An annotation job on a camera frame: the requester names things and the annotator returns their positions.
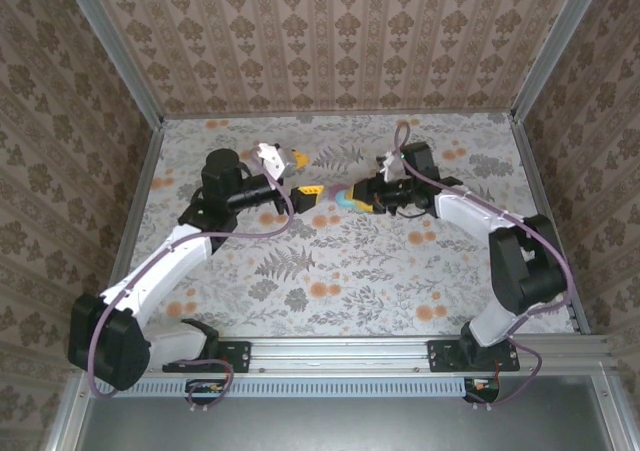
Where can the blue earbud charging case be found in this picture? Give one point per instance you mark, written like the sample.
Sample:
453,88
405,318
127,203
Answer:
345,202

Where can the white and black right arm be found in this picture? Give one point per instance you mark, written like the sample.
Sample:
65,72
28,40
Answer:
470,211

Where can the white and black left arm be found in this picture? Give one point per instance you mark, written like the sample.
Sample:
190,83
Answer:
165,266

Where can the floral patterned table covering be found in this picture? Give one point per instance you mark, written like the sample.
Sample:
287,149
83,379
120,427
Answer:
350,281

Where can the black connector box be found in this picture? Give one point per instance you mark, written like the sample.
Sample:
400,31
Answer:
482,387
205,388

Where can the grey metal panel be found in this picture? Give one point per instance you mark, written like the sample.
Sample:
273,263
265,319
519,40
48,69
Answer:
325,426

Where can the aluminium side rail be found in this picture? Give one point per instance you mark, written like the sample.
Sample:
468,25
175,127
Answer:
535,171
145,181

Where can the long aluminium base rail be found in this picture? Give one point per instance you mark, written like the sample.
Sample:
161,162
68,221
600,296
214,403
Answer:
340,353

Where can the aluminium frame post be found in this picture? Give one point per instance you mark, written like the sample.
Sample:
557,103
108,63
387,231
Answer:
555,46
115,51

